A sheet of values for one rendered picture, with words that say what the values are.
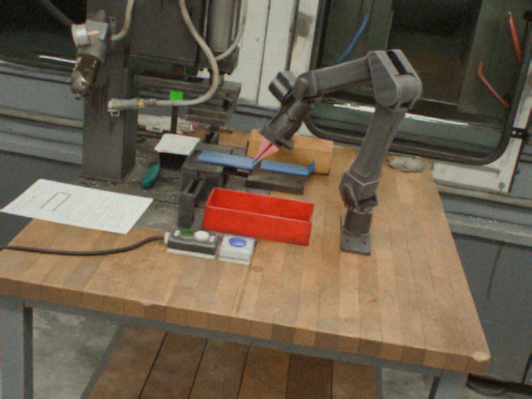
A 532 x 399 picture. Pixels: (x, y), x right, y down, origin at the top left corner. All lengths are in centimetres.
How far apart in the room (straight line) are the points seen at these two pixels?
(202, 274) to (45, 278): 31
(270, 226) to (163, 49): 50
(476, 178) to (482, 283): 41
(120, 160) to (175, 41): 34
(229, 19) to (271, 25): 66
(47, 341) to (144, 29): 145
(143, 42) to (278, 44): 73
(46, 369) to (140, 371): 48
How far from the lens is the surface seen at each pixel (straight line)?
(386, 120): 158
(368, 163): 163
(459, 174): 243
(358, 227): 168
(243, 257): 150
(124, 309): 138
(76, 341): 281
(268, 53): 239
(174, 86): 178
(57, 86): 262
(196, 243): 151
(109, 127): 182
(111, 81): 179
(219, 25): 172
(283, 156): 206
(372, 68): 156
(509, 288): 265
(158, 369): 231
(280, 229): 162
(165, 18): 172
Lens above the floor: 162
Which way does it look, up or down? 23 degrees down
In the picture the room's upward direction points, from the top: 8 degrees clockwise
